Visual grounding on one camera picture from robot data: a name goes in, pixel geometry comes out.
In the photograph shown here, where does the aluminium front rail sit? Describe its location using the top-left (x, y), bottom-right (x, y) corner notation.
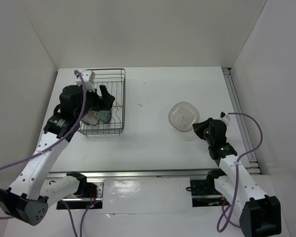
top-left (43, 168), bottom-right (213, 180)

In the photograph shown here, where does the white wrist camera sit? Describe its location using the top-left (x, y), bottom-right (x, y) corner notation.
top-left (74, 70), bottom-right (96, 92)
top-left (220, 112), bottom-right (230, 126)

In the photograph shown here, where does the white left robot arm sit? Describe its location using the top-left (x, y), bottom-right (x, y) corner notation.
top-left (0, 85), bottom-right (115, 226)

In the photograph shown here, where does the small beige speckled dish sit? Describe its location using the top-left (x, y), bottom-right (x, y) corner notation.
top-left (168, 102), bottom-right (200, 132)

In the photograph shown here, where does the small blue patterned plate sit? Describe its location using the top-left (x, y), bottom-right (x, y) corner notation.
top-left (97, 110), bottom-right (112, 124)

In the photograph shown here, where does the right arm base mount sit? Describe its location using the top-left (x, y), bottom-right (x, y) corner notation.
top-left (185, 180), bottom-right (229, 207)

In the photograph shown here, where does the aluminium side rail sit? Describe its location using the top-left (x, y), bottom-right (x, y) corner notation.
top-left (222, 68), bottom-right (261, 175)

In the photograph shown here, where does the green red rimmed plate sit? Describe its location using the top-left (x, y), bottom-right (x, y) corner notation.
top-left (81, 117), bottom-right (90, 125)

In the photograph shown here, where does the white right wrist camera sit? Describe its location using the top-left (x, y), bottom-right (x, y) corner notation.
top-left (220, 112), bottom-right (230, 126)

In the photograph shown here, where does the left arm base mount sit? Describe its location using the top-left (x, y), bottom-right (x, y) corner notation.
top-left (62, 180), bottom-right (104, 210)

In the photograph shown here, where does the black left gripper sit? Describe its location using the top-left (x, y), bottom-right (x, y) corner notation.
top-left (75, 84), bottom-right (115, 119)

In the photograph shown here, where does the orange sunburst plate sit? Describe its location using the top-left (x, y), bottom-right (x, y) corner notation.
top-left (85, 111), bottom-right (100, 126)

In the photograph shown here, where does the metal wire dish rack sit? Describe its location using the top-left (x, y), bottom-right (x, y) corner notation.
top-left (79, 68), bottom-right (126, 136)

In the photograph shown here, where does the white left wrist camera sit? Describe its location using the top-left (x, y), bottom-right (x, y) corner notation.
top-left (74, 70), bottom-right (96, 92)

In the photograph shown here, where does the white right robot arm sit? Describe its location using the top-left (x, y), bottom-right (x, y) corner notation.
top-left (193, 115), bottom-right (282, 237)

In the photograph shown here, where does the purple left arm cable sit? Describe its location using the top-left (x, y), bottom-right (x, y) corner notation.
top-left (0, 70), bottom-right (88, 219)

